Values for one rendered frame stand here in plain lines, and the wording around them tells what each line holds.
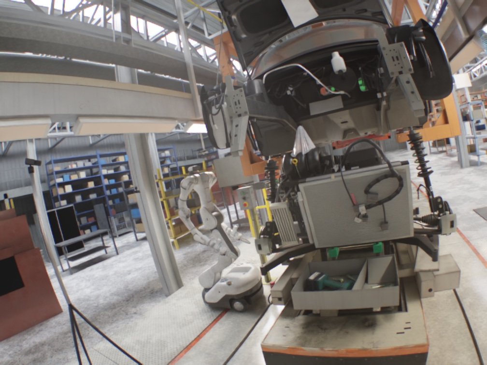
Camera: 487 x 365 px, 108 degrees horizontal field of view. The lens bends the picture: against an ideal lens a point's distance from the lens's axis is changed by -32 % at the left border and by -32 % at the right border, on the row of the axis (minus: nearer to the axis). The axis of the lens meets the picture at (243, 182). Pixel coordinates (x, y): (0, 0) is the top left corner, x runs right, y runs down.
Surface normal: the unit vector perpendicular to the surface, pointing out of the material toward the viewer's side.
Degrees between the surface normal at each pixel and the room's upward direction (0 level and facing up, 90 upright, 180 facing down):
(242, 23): 116
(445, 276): 90
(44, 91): 90
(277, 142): 90
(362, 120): 133
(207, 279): 90
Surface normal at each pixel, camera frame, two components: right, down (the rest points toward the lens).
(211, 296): -0.40, 0.14
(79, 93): 0.86, -0.16
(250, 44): -0.25, 0.52
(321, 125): -0.18, 0.78
